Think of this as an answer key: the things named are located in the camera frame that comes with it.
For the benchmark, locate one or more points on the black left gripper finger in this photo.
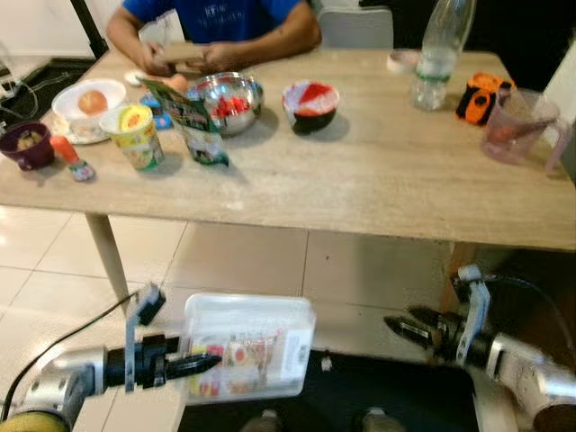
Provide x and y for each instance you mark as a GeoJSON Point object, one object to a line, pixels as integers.
{"type": "Point", "coordinates": [202, 364]}

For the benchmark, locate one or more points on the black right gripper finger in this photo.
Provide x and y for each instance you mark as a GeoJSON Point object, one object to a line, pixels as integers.
{"type": "Point", "coordinates": [414, 335]}
{"type": "Point", "coordinates": [429, 318]}

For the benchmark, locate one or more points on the clear container with white lid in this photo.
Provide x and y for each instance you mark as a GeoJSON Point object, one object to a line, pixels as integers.
{"type": "Point", "coordinates": [261, 315]}

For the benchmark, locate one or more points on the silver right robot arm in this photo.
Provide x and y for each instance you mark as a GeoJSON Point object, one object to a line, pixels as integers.
{"type": "Point", "coordinates": [531, 373]}

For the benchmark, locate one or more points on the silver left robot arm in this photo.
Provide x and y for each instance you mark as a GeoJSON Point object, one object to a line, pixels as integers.
{"type": "Point", "coordinates": [54, 378]}

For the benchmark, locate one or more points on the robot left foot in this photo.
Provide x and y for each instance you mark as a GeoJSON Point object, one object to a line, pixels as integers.
{"type": "Point", "coordinates": [261, 421]}

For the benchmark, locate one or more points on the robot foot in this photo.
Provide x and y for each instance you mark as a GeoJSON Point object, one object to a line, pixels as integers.
{"type": "Point", "coordinates": [378, 420]}
{"type": "Point", "coordinates": [261, 421]}

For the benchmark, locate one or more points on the white tape scrap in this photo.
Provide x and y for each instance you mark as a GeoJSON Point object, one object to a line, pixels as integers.
{"type": "Point", "coordinates": [326, 363]}

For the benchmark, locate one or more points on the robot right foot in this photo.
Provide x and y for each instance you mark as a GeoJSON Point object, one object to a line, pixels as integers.
{"type": "Point", "coordinates": [378, 420]}

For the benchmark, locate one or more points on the light wooden table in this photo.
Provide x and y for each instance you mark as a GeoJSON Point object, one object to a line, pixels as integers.
{"type": "Point", "coordinates": [360, 171]}

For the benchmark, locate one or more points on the pink clear measuring jug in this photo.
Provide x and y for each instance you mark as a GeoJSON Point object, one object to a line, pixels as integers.
{"type": "Point", "coordinates": [513, 135]}

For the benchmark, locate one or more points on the cup noodle with yellow lid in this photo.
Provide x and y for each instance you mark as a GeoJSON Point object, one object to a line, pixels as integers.
{"type": "Point", "coordinates": [139, 148]}

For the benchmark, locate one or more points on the orange and black object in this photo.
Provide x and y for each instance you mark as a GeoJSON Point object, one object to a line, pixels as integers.
{"type": "Point", "coordinates": [472, 99]}

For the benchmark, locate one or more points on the black bowl red white inside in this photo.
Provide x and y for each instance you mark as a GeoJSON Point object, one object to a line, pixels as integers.
{"type": "Point", "coordinates": [310, 121]}

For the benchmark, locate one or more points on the dark purple bowl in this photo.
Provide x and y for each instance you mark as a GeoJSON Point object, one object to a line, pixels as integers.
{"type": "Point", "coordinates": [36, 155]}

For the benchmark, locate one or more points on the green snack bag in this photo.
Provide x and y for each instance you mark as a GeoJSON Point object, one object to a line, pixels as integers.
{"type": "Point", "coordinates": [193, 121]}

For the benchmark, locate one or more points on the small blue packet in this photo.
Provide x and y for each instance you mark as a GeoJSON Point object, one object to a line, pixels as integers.
{"type": "Point", "coordinates": [160, 119]}

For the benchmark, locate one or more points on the clear plastic water bottle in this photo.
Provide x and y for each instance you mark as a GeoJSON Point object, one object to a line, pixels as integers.
{"type": "Point", "coordinates": [436, 72]}

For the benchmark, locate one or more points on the steel bowl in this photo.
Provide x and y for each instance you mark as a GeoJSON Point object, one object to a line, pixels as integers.
{"type": "Point", "coordinates": [247, 121]}

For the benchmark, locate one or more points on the white tape roll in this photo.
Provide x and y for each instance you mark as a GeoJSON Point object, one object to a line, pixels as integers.
{"type": "Point", "coordinates": [396, 61]}

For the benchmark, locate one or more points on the orange round fruit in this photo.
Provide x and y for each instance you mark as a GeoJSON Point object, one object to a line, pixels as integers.
{"type": "Point", "coordinates": [92, 102]}

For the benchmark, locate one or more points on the small white dish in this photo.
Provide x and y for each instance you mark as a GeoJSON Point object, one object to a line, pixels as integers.
{"type": "Point", "coordinates": [135, 78]}

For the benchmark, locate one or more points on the grey chair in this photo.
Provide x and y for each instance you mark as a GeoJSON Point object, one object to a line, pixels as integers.
{"type": "Point", "coordinates": [355, 31]}

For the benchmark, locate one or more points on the white power strip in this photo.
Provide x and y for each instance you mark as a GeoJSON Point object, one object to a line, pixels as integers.
{"type": "Point", "coordinates": [11, 87]}

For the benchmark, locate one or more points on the white plastic bag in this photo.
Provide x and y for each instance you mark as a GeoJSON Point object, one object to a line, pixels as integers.
{"type": "Point", "coordinates": [166, 25]}

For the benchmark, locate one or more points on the black metal stand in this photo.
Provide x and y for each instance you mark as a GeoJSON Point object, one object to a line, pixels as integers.
{"type": "Point", "coordinates": [90, 27]}

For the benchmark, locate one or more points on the person in blue shirt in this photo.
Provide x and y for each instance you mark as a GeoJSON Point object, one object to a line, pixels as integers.
{"type": "Point", "coordinates": [225, 13]}

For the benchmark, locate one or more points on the black ribbed wall panel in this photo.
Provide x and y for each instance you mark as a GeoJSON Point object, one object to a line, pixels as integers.
{"type": "Point", "coordinates": [522, 36]}

